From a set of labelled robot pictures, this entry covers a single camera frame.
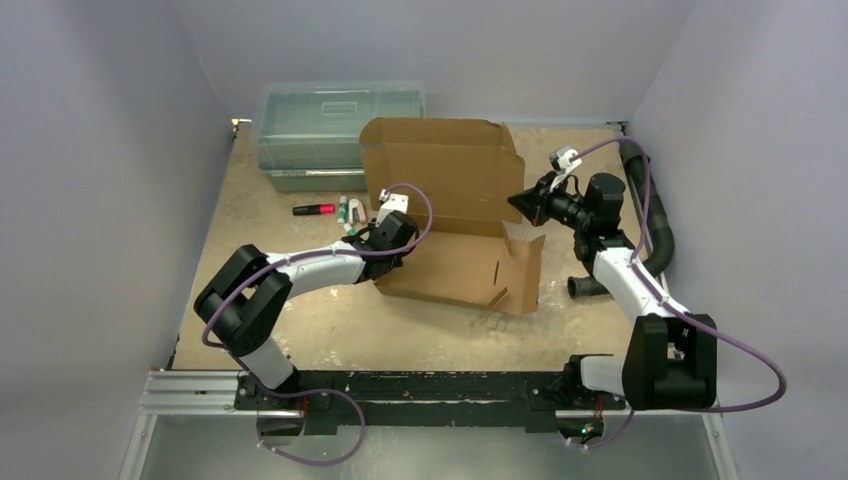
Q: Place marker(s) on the red black marker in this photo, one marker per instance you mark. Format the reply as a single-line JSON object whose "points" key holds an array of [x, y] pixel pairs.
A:
{"points": [[314, 209]]}

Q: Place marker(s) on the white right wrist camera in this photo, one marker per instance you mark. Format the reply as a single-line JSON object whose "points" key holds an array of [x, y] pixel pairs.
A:
{"points": [[563, 162]]}

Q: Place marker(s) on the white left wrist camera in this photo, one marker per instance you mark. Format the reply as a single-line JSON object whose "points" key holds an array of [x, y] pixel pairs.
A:
{"points": [[390, 202]]}

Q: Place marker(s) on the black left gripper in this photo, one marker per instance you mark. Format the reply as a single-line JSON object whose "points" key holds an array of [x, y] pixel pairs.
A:
{"points": [[397, 260]]}

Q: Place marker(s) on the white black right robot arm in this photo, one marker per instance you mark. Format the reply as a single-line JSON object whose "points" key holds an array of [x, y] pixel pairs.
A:
{"points": [[668, 364]]}

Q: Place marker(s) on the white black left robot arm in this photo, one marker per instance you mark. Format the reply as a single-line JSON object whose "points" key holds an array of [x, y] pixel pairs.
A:
{"points": [[244, 299]]}

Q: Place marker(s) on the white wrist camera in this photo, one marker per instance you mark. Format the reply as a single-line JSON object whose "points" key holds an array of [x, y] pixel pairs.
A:
{"points": [[563, 162], [390, 202]]}

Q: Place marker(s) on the brown cardboard box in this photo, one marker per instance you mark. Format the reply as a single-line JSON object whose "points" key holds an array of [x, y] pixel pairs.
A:
{"points": [[458, 175]]}

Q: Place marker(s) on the clear plastic storage bin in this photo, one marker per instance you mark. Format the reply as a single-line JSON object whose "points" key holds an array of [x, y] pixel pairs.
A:
{"points": [[306, 134]]}

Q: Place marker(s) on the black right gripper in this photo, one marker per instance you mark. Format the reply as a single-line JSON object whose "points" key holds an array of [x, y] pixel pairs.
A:
{"points": [[540, 206]]}

